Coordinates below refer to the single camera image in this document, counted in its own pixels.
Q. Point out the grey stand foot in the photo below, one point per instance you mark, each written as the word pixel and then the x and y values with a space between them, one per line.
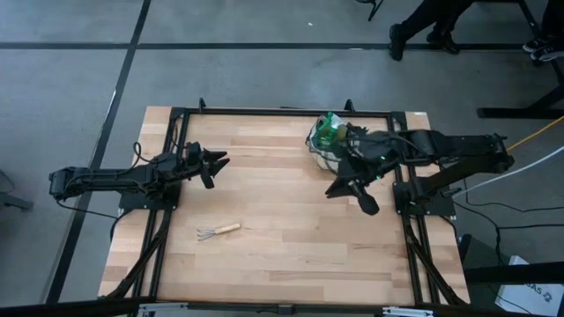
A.
pixel 11 202

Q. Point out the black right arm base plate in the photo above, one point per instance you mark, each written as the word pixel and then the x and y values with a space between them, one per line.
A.
pixel 434 206

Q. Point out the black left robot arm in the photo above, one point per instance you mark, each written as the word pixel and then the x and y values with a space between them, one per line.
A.
pixel 110 178

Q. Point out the white cardboard box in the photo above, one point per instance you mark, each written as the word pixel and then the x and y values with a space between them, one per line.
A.
pixel 533 292

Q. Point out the silver metal bracket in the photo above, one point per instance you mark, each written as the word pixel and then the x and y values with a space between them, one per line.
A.
pixel 407 311
pixel 163 309

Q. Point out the black desk base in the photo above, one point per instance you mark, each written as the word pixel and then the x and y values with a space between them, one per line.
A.
pixel 520 113

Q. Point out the tan olive gardening bag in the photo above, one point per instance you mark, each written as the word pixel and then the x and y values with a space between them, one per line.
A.
pixel 321 158

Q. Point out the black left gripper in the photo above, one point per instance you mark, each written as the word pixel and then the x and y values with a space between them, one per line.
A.
pixel 196 163

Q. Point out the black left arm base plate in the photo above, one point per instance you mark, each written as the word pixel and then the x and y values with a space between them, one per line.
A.
pixel 150 201

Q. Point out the green spray bottle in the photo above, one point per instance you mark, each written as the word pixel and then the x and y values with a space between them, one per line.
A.
pixel 328 130

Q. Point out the black side table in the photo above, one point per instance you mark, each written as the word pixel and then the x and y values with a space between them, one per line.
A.
pixel 515 273

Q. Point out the person's leg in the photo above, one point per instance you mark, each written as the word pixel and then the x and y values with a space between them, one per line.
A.
pixel 554 17
pixel 434 11

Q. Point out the black chair leg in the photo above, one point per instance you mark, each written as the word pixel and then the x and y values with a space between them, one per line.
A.
pixel 374 9

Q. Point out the person's black shoe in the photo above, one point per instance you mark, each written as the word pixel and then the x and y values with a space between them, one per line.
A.
pixel 396 42
pixel 445 43

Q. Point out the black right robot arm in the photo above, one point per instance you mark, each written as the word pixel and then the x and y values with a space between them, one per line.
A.
pixel 462 147

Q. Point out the black aluminium table frame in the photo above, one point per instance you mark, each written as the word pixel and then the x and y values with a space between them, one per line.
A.
pixel 264 111

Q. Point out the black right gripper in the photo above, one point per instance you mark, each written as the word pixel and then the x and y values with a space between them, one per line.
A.
pixel 363 193

